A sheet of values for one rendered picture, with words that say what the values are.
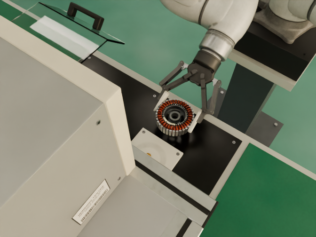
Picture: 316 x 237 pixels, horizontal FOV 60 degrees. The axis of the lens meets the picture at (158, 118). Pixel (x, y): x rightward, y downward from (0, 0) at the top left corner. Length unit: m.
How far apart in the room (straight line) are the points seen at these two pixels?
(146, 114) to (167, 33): 1.47
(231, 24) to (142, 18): 1.69
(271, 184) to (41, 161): 0.72
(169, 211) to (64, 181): 0.19
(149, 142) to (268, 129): 1.15
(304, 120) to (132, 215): 1.70
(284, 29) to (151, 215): 0.84
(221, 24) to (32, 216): 0.67
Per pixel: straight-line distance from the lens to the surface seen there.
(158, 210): 0.42
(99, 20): 0.76
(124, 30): 2.33
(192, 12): 0.84
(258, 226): 0.83
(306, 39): 1.13
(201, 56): 0.79
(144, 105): 0.91
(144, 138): 0.84
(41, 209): 0.29
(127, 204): 0.43
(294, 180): 0.91
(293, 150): 1.87
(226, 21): 0.80
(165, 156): 0.81
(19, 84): 0.30
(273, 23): 1.10
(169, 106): 0.81
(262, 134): 1.83
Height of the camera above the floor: 1.53
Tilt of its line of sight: 59 degrees down
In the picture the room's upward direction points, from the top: straight up
